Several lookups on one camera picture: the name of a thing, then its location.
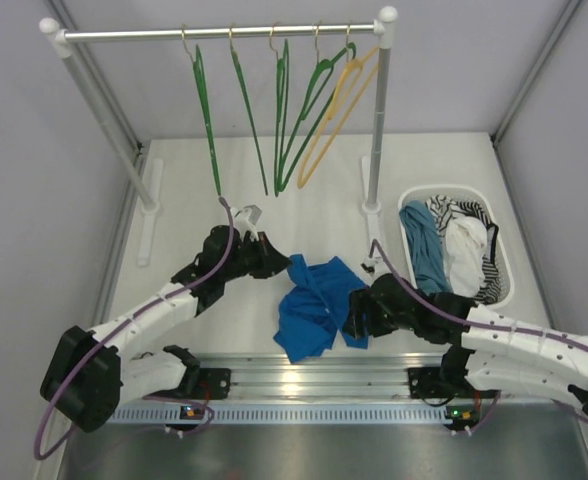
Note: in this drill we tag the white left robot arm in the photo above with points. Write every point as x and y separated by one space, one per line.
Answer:
94 372

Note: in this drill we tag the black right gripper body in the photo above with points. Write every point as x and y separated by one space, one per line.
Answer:
381 321

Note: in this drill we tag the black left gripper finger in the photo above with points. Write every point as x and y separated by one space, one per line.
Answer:
268 254
271 267

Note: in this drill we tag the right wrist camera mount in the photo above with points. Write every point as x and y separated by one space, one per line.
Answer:
374 266

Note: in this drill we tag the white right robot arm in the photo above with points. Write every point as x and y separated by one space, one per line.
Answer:
487 351

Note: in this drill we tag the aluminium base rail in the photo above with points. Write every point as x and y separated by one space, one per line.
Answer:
356 377

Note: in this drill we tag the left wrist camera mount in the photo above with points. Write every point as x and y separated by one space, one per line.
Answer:
246 219

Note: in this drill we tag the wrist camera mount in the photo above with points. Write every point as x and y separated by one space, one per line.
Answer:
246 219
374 266

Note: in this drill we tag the blue tank top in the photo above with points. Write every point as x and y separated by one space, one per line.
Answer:
314 312

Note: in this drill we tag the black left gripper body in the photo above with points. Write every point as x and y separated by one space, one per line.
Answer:
263 256

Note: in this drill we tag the perforated cable duct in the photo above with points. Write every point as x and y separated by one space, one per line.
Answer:
149 413

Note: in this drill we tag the yellow hanger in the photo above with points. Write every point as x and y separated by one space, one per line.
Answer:
355 78

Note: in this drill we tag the striped black white garment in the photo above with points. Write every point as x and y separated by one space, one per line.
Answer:
444 209

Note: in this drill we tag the light blue garment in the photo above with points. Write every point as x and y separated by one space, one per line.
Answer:
425 248

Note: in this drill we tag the metal clothes rack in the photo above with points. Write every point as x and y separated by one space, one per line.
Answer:
68 45

